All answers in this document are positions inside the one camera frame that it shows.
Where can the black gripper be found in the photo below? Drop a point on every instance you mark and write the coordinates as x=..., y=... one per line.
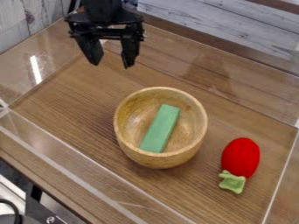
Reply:
x=105, y=19

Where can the red felt strawberry toy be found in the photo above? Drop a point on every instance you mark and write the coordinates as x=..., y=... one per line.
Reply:
x=239, y=162

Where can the green rectangular block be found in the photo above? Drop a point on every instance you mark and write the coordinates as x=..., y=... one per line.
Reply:
x=160, y=129

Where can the clear acrylic corner bracket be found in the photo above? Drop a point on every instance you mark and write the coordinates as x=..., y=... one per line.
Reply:
x=103, y=41

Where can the clear acrylic tray wall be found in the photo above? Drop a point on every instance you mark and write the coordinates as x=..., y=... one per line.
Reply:
x=87, y=187

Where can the black table leg bracket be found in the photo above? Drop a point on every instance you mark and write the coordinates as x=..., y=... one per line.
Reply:
x=36, y=210

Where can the brown wooden bowl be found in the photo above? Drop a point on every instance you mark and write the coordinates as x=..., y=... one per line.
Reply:
x=133, y=116

